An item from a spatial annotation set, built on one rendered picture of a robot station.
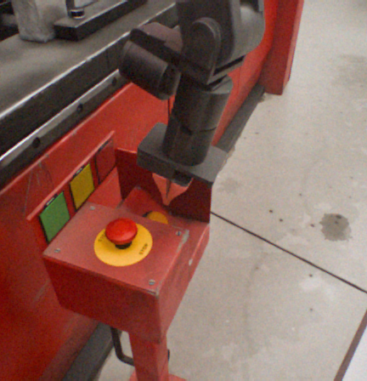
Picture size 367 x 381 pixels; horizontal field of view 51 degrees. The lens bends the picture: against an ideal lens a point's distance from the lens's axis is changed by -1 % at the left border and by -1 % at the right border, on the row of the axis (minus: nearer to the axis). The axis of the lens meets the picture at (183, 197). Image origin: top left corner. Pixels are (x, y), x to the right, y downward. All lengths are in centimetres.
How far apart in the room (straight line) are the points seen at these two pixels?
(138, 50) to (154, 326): 33
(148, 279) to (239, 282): 99
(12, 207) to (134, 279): 28
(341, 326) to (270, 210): 56
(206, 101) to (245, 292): 106
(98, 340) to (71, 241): 78
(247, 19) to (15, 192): 44
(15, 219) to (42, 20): 38
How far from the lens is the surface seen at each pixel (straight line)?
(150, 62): 44
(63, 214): 51
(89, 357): 125
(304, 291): 145
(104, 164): 57
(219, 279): 143
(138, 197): 61
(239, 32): 38
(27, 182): 67
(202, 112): 42
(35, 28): 84
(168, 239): 49
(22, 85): 68
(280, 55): 250
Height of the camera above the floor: 115
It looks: 42 degrees down
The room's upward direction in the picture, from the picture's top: straight up
